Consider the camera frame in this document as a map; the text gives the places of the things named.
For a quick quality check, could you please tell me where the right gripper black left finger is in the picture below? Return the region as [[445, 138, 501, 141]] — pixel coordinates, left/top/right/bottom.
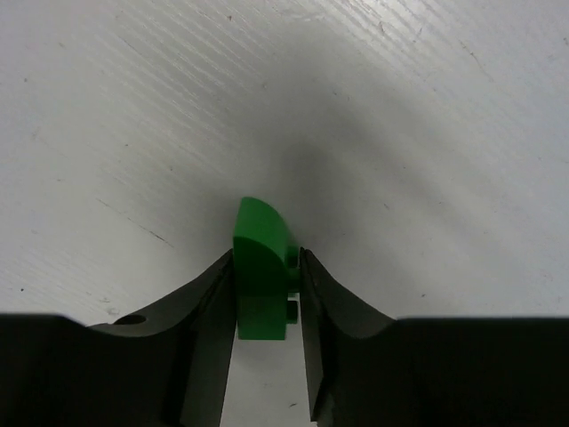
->
[[1, 254, 236, 426]]

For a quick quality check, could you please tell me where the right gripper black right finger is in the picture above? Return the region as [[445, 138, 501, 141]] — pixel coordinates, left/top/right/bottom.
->
[[300, 250, 568, 426]]

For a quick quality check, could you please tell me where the green curved lego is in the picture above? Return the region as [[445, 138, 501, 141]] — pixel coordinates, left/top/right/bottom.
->
[[233, 197, 300, 341]]

